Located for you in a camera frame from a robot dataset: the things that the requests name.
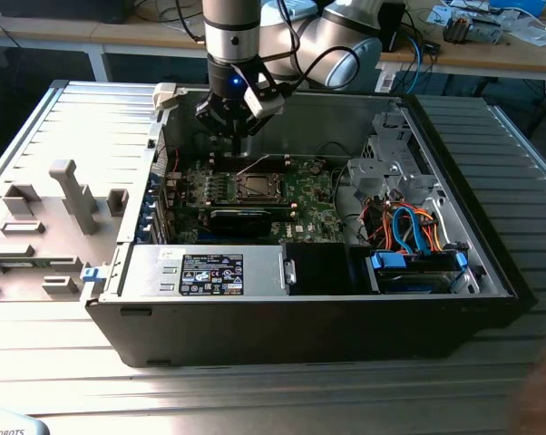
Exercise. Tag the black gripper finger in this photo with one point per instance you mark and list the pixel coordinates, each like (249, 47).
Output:
(250, 124)
(216, 113)

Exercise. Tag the thin metal locking lever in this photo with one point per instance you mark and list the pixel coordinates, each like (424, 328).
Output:
(253, 164)

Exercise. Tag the CPU with silver top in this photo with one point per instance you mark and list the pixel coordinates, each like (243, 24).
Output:
(260, 186)

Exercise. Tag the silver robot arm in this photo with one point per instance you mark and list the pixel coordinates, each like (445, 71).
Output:
(232, 22)

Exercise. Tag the metal CPU socket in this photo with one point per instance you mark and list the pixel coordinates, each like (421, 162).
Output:
(239, 176)

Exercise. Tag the CPU cooler on desk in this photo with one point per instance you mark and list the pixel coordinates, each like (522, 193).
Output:
(456, 27)

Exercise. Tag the beige case latch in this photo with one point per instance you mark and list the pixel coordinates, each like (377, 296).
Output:
(166, 96)

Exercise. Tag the installed RAM stick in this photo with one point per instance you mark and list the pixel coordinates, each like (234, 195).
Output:
(255, 206)

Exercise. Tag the wooden desk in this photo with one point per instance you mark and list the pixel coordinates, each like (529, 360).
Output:
(141, 34)

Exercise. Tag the black graphics card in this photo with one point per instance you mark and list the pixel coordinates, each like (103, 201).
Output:
(241, 223)

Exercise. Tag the green motherboard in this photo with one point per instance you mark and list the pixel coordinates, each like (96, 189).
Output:
(318, 208)

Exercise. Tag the blue card retainer clips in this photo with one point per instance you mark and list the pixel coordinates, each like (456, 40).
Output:
(141, 229)

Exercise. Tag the metal disk bay cage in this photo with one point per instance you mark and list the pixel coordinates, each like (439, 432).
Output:
(391, 168)

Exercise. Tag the black plastic shroud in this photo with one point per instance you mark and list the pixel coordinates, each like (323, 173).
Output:
(318, 269)

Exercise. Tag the silver power supply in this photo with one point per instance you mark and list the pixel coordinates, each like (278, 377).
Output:
(146, 272)

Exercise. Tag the black box on desk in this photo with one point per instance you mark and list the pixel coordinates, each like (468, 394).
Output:
(393, 22)

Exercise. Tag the black monitor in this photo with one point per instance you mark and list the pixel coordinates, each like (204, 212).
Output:
(51, 9)

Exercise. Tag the hard disk in blue carrier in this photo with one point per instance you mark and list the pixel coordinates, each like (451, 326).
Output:
(386, 263)

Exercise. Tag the grey parts rack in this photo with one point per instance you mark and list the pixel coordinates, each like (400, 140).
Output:
(41, 213)

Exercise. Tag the blue case latch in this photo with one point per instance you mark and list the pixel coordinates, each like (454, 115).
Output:
(91, 275)

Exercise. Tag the black open PC case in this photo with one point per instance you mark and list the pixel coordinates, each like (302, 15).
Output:
(255, 335)

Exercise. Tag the silver drive on desk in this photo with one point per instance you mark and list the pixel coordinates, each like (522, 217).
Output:
(486, 31)

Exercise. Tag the blue box on desk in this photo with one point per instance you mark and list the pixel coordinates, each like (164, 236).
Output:
(518, 5)

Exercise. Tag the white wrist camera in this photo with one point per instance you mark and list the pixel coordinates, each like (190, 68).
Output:
(266, 102)

